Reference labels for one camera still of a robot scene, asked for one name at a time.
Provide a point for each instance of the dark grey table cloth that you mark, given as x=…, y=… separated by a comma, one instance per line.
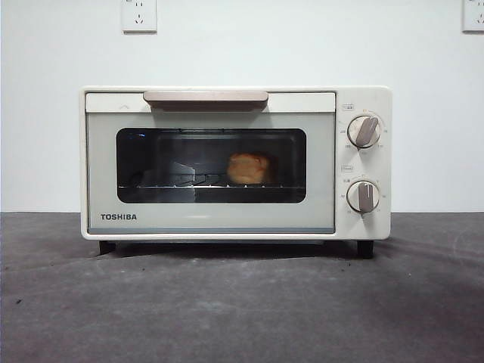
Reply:
x=242, y=310

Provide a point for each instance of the beige oven knob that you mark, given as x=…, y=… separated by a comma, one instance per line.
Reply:
x=365, y=131
x=363, y=196

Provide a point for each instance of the white wall socket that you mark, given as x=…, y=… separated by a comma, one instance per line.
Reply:
x=139, y=15
x=474, y=15

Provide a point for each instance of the white Toshiba toaster oven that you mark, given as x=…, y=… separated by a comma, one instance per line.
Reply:
x=363, y=98

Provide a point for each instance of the orange-brown bread roll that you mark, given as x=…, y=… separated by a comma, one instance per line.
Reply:
x=249, y=168

